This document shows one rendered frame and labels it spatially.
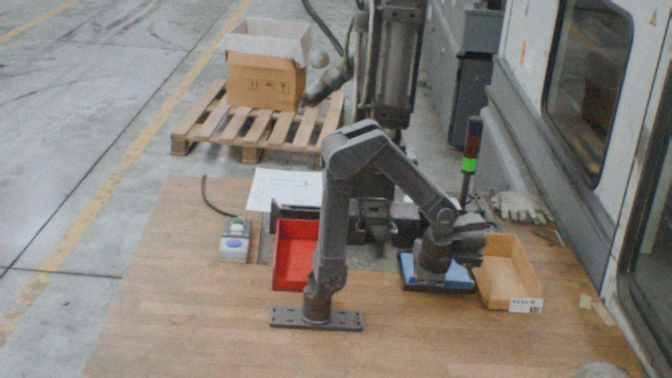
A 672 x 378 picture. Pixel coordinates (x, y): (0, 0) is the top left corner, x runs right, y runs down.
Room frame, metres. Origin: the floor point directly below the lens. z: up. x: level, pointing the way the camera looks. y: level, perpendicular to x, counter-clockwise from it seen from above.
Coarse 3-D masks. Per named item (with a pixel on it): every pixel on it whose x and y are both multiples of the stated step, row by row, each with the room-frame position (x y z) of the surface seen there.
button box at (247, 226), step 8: (208, 200) 1.91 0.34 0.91; (216, 208) 1.87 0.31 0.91; (232, 216) 1.83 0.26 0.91; (240, 216) 1.82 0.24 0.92; (232, 224) 1.74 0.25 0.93; (248, 224) 1.75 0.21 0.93; (224, 232) 1.69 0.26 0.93; (232, 232) 1.70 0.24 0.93; (240, 232) 1.70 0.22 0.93; (248, 232) 1.70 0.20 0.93
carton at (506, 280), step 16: (496, 240) 1.73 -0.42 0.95; (512, 240) 1.73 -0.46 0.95; (496, 256) 1.73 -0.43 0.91; (512, 256) 1.72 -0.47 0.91; (480, 272) 1.58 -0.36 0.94; (496, 272) 1.65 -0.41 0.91; (512, 272) 1.66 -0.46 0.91; (528, 272) 1.59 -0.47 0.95; (480, 288) 1.55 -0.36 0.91; (496, 288) 1.57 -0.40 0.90; (512, 288) 1.58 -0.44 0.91; (528, 288) 1.56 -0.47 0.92; (496, 304) 1.48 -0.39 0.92; (512, 304) 1.49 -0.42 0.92; (528, 304) 1.49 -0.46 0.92
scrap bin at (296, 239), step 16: (288, 224) 1.73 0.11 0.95; (304, 224) 1.74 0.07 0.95; (288, 240) 1.73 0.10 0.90; (304, 240) 1.73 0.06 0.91; (288, 256) 1.64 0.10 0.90; (304, 256) 1.65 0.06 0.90; (272, 272) 1.49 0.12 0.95; (288, 272) 1.57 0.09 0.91; (304, 272) 1.57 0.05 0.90; (272, 288) 1.49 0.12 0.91; (288, 288) 1.49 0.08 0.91
